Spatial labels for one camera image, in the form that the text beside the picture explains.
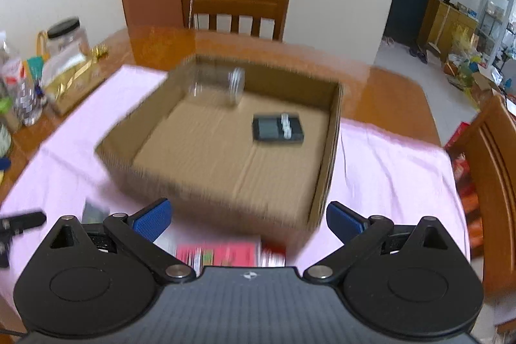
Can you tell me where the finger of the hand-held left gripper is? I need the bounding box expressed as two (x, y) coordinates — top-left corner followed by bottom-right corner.
(0, 212), (46, 236)
(0, 237), (12, 268)

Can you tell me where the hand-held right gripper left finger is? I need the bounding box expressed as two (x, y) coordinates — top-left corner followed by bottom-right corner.
(38, 198), (197, 284)

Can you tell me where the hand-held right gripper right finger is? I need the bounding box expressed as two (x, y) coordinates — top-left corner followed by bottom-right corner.
(302, 201), (468, 284)

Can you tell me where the pink card case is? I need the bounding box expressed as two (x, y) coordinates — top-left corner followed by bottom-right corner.
(175, 241), (262, 274)

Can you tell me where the cardboard box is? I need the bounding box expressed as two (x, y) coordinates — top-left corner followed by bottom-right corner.
(94, 54), (344, 244)

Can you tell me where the black digital timer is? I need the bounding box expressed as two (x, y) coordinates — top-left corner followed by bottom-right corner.
(252, 112), (305, 146)

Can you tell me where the clear plastic jar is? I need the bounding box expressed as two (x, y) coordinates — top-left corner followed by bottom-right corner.
(189, 66), (246, 107)

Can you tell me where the pink cloth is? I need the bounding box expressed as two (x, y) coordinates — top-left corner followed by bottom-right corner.
(0, 64), (472, 314)

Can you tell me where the clear water bottle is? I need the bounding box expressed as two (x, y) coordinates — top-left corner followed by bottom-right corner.
(11, 76), (46, 127)

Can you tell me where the red carton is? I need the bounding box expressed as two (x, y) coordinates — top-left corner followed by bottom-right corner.
(444, 122), (484, 258)

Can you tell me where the gold foil bag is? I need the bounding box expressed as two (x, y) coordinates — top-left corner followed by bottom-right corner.
(42, 54), (109, 115)

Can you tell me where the cardboard carton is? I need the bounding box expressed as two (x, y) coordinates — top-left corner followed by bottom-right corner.
(471, 71), (505, 103)

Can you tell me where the black-lidded plastic jar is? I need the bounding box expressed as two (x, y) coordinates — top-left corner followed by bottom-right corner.
(46, 17), (91, 60)

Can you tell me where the wooden cabinet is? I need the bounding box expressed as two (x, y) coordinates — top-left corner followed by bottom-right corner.
(419, 0), (480, 54)

